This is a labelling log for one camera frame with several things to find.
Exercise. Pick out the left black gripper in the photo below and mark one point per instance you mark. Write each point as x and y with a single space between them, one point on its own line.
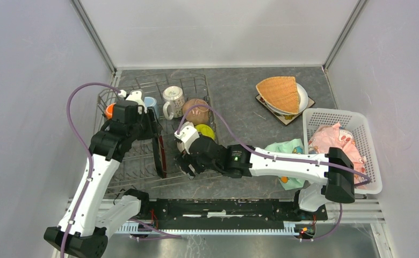
154 127

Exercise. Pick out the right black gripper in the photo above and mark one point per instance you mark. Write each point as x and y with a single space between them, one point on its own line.
183 159

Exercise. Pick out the lime green bowl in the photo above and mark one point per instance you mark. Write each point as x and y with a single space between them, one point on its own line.
205 130

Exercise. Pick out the light blue mug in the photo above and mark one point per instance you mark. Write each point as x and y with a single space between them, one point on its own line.
151 102

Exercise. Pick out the white floral mug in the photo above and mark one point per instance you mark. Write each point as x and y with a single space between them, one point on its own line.
173 102

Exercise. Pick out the red-rimmed beige plate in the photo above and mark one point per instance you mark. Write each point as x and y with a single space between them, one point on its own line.
158 156

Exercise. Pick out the beige brown-rimmed bowl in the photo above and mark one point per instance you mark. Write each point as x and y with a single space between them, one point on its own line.
197 115

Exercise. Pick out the orange mug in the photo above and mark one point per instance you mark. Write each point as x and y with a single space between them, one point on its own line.
109 111

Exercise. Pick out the cream divided plate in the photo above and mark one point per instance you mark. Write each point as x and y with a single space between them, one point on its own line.
185 166

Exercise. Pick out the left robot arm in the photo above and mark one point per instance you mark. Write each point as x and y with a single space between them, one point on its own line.
82 232

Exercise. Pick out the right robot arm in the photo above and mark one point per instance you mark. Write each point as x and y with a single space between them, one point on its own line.
330 175

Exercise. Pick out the square floral plate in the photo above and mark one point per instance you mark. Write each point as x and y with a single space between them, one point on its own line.
285 119

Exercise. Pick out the green cartoon cloth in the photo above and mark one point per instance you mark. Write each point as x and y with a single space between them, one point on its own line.
294 146

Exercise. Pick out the plain white plate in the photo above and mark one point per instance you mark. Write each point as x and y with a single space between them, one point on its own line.
303 101

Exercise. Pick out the pink patterned cloth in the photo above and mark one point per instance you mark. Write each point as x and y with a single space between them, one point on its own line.
327 136

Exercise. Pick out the white plastic basket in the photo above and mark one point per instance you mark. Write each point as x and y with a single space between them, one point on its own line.
358 125

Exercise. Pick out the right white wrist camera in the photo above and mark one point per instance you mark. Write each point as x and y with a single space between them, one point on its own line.
187 135

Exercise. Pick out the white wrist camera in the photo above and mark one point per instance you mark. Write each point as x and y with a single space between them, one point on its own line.
187 135
136 96

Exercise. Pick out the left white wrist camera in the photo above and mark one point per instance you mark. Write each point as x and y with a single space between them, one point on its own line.
136 96

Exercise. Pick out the grey wire dish rack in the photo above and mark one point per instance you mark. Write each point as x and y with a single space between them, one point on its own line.
137 169

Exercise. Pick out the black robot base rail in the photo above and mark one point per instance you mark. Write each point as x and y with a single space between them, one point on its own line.
222 217

